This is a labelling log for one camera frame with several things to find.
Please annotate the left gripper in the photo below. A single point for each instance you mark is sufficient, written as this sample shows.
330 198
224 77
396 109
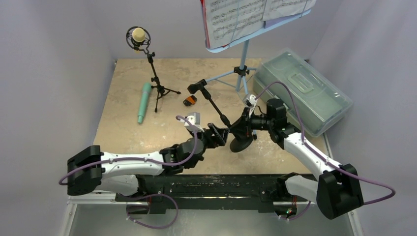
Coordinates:
219 137

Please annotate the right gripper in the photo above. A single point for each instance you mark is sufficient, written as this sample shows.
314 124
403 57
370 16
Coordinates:
245 123

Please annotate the black round-base mic stand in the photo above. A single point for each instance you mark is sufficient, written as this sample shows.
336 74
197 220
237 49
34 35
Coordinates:
200 86

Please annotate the teal toy microphone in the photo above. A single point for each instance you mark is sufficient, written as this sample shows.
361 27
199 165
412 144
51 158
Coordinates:
146 90

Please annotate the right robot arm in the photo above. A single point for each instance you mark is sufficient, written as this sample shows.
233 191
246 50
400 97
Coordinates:
335 189

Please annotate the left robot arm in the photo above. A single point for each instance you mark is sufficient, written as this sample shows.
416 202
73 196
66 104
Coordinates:
91 169

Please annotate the orange black hex key set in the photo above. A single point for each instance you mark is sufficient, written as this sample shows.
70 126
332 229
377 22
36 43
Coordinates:
190 100

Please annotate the blue music stand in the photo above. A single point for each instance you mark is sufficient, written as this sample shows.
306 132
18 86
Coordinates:
242 70

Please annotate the black tripod mic stand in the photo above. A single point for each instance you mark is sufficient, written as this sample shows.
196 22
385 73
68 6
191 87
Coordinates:
161 90

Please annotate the translucent green storage box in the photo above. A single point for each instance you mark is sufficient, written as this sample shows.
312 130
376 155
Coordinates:
304 91

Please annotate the sheet music pages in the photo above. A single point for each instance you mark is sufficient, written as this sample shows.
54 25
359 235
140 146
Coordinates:
229 22

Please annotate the beige condenser microphone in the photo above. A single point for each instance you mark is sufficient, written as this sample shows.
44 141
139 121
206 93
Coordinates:
138 39

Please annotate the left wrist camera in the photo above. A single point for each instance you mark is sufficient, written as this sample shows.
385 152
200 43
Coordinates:
193 121

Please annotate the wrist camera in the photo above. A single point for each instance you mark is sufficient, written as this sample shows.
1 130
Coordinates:
193 121
250 102

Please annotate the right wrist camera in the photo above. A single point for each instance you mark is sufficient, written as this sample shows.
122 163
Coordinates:
250 102

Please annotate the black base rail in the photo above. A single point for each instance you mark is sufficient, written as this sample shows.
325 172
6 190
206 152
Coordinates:
157 194

